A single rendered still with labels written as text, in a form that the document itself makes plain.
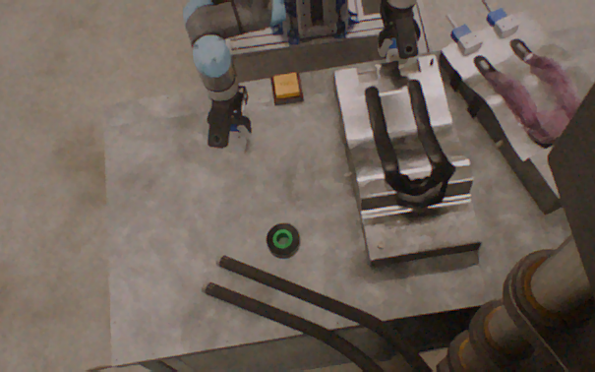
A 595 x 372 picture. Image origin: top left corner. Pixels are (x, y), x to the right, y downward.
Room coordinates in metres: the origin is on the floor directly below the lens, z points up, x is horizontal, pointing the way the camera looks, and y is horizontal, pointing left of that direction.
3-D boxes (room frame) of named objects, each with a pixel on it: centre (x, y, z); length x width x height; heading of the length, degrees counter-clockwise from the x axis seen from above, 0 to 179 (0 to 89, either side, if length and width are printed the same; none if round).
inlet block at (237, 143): (0.85, 0.14, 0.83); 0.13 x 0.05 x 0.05; 161
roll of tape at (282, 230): (0.52, 0.06, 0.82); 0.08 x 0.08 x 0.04
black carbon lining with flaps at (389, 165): (0.70, -0.27, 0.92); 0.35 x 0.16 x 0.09; 1
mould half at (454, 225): (0.68, -0.26, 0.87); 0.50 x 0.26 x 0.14; 1
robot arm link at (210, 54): (0.83, 0.15, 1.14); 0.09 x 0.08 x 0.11; 9
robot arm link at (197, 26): (0.93, 0.14, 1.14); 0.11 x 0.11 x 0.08; 9
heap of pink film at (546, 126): (0.77, -0.61, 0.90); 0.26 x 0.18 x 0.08; 18
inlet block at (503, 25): (1.04, -0.58, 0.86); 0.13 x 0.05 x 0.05; 18
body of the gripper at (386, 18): (1.01, -0.30, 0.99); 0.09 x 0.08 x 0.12; 3
